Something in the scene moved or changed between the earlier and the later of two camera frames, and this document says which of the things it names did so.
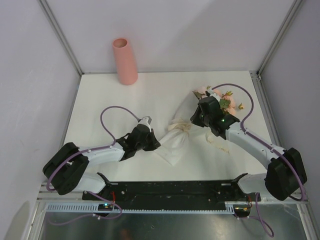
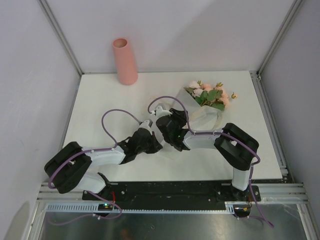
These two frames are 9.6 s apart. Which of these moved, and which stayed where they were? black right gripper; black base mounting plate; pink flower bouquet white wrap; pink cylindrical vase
Moved: pink flower bouquet white wrap; black right gripper
Stayed: black base mounting plate; pink cylindrical vase
